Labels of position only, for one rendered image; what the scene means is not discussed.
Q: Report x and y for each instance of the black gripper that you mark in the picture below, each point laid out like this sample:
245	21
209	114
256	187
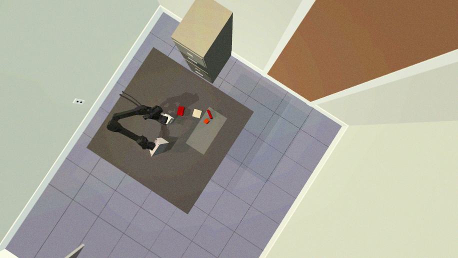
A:
161	118

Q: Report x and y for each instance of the red rectangular block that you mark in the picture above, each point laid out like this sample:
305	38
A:
180	111

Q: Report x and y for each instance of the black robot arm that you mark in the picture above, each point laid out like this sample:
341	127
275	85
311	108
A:
148	112

